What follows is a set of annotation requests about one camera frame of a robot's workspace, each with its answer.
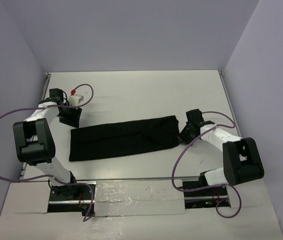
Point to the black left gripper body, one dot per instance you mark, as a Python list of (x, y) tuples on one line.
[(70, 116)]

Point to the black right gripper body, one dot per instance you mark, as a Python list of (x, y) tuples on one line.
[(186, 135)]

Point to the black t shirt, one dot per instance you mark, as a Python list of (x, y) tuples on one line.
[(122, 139)]

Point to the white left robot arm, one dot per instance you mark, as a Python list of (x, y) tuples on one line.
[(33, 139)]

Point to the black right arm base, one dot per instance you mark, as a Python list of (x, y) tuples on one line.
[(207, 198)]

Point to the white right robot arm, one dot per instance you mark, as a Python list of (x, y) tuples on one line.
[(241, 161)]

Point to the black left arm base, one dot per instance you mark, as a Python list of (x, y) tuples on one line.
[(65, 199)]

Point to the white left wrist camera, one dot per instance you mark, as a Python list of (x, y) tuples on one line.
[(74, 99)]

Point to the silver aluminium rail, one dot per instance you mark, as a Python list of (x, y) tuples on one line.
[(93, 181)]

